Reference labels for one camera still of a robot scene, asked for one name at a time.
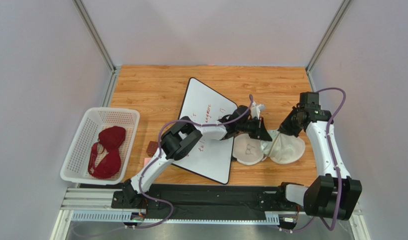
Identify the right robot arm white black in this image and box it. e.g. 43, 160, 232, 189
278, 91, 362, 221

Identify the aluminium frame rail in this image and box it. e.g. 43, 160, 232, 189
51, 184, 370, 240

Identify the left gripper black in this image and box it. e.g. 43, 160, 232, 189
236, 116, 273, 142

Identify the whiteboard with red writing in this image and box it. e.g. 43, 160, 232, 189
173, 78, 238, 185

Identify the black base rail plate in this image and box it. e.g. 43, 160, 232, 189
111, 184, 298, 221

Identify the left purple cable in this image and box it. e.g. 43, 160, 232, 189
125, 94, 254, 230

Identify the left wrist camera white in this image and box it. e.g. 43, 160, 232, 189
251, 102, 266, 119

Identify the pink eraser block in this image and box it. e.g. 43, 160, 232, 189
143, 141, 158, 166

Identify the white plastic basket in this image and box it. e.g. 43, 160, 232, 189
60, 107, 140, 186

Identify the white bra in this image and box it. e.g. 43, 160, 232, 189
261, 130, 281, 159

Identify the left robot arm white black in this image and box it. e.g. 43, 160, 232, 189
122, 102, 272, 209

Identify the white mesh laundry bag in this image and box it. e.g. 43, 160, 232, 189
232, 130, 306, 166

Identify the dark red bra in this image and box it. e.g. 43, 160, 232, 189
87, 126, 126, 179

